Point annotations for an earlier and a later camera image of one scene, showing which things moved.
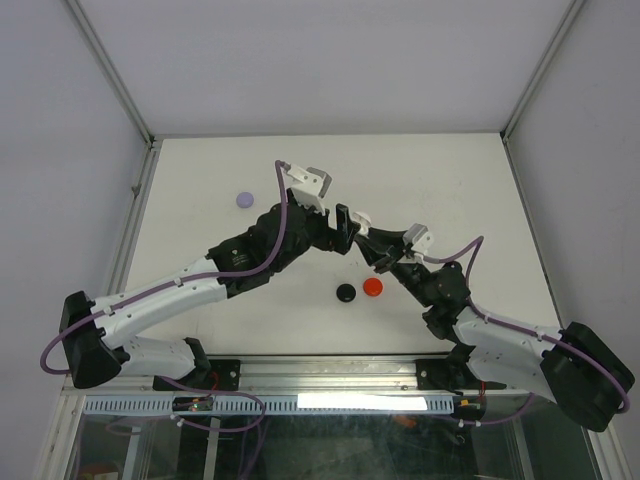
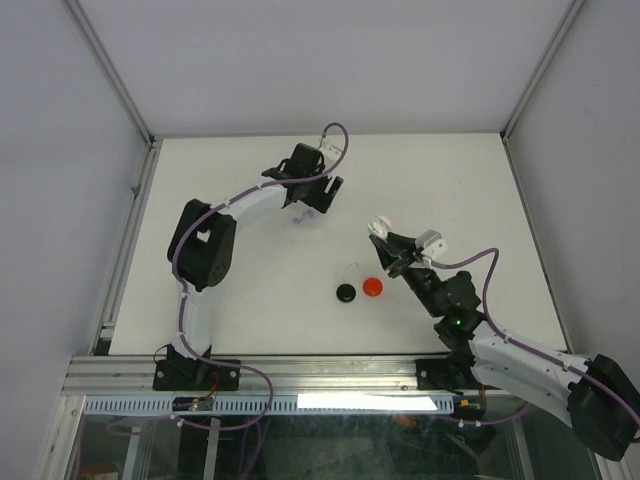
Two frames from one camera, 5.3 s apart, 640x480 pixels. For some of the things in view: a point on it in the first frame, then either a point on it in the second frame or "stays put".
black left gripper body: (317, 231) to (314, 195)
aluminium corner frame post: (540, 70) stays put
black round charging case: (346, 293) stays put
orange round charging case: (372, 287) stays put
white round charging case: (365, 223) to (379, 226)
